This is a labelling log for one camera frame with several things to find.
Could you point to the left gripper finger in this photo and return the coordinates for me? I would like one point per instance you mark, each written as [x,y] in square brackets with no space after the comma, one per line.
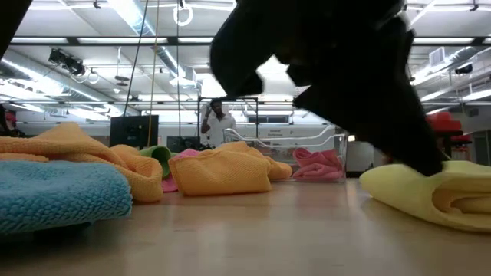
[383,122]

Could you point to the clear plastic bin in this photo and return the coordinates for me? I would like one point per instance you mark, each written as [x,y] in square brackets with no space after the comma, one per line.
[337,153]

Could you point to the yellow microfiber towel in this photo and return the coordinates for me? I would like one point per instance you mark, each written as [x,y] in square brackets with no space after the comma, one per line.
[406,191]

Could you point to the pink microfiber towel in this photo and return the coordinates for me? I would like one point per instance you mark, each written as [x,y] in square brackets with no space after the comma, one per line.
[318,166]
[169,184]

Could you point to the green microfiber towel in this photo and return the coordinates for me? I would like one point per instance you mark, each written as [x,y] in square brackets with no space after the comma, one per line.
[161,155]

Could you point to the blue microfiber towel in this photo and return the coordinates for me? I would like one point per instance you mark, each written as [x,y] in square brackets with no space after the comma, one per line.
[57,195]

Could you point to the shelf rack with orange bins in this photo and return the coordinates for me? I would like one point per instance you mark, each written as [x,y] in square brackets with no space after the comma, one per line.
[445,124]

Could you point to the small black ceiling fixture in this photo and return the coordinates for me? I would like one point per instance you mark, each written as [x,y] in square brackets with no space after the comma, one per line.
[463,69]

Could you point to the person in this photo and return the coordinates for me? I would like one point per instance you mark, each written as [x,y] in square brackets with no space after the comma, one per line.
[9,124]
[220,126]

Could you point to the black monitor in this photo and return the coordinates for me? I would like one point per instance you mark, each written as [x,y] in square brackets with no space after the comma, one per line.
[134,131]

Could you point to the grey ceiling duct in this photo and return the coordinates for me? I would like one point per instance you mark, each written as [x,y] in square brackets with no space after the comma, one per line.
[437,57]
[57,82]

